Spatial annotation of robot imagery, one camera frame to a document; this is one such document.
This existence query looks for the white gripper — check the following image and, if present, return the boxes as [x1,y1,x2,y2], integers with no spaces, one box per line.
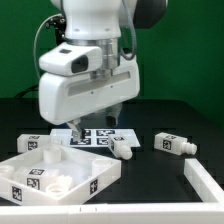
[39,60,140,141]

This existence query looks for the white square tabletop tray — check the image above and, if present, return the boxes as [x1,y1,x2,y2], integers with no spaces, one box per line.
[0,145,121,206]

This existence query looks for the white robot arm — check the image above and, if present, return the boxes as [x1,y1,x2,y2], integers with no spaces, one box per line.
[39,0,168,140]

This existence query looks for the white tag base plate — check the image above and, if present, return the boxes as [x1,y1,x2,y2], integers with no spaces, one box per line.
[50,129,140,148]

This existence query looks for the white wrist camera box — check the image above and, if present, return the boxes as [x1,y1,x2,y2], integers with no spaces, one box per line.
[39,42,102,76]

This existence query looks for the black base cables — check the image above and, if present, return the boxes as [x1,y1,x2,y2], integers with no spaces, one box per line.
[14,83,41,100]

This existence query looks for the black camera stand pole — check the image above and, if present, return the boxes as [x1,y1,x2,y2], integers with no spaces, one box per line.
[55,26,65,45]

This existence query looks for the black camera on stand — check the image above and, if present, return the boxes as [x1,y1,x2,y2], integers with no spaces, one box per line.
[45,14,66,33]

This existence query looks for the grey camera cable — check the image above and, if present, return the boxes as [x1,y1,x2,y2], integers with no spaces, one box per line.
[32,13,64,81]

